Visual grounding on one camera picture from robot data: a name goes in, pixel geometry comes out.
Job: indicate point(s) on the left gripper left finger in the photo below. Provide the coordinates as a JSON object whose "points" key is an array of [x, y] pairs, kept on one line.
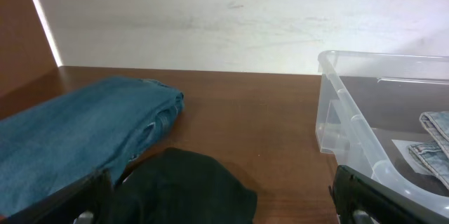
{"points": [[86, 195]]}

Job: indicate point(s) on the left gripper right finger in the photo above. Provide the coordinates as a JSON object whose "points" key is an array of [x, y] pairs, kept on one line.
{"points": [[360, 199]]}

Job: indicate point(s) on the light blue jeans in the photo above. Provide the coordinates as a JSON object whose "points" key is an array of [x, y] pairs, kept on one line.
{"points": [[433, 155]]}

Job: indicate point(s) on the white label in bin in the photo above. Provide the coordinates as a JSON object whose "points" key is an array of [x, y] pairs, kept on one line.
{"points": [[402, 146]]}

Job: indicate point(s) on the folded dark blue jeans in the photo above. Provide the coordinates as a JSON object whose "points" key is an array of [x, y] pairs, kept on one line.
{"points": [[103, 126]]}

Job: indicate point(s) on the black crumpled garment left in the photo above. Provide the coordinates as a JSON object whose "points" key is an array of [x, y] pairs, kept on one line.
{"points": [[179, 186]]}

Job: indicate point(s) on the clear plastic storage bin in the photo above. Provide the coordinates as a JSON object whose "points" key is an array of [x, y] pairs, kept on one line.
{"points": [[368, 99]]}

